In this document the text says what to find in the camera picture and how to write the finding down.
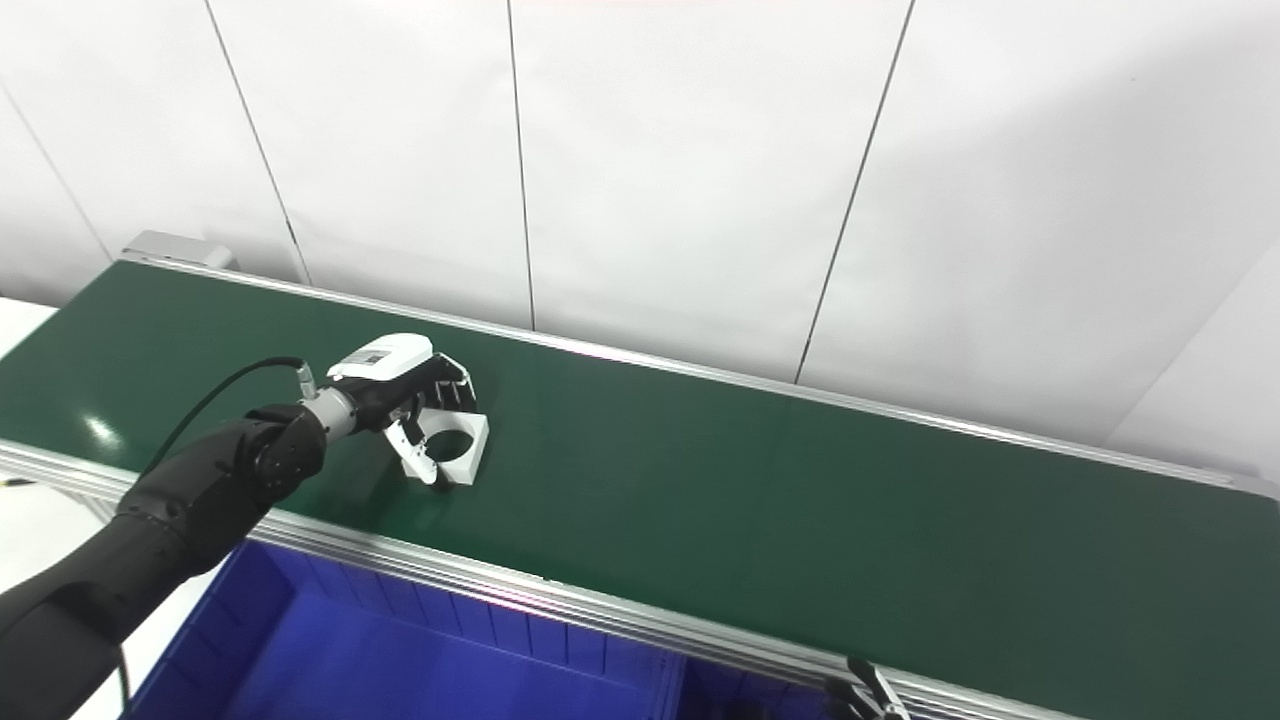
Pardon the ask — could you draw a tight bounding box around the green conveyor belt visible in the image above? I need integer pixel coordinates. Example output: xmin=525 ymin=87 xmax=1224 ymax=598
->
xmin=0 ymin=262 xmax=1280 ymax=720
xmin=0 ymin=250 xmax=1280 ymax=720

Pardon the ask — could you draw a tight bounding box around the white square part with hole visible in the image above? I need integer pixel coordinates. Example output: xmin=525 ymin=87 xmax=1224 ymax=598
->
xmin=400 ymin=408 xmax=491 ymax=488

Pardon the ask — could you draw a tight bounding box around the grey conveyor motor housing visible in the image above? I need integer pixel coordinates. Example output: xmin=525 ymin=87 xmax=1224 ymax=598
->
xmin=120 ymin=230 xmax=237 ymax=271

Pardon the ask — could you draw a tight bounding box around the blue plastic bin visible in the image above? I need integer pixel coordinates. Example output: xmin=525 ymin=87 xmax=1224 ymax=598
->
xmin=120 ymin=540 xmax=691 ymax=720
xmin=680 ymin=655 xmax=851 ymax=720

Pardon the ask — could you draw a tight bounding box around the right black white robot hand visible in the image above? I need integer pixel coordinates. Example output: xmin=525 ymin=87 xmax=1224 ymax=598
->
xmin=825 ymin=657 xmax=911 ymax=720

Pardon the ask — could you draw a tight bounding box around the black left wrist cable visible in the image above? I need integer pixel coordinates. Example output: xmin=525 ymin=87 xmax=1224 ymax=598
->
xmin=140 ymin=357 xmax=317 ymax=481

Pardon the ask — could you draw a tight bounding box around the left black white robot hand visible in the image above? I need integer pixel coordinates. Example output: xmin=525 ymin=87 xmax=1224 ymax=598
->
xmin=328 ymin=333 xmax=477 ymax=492

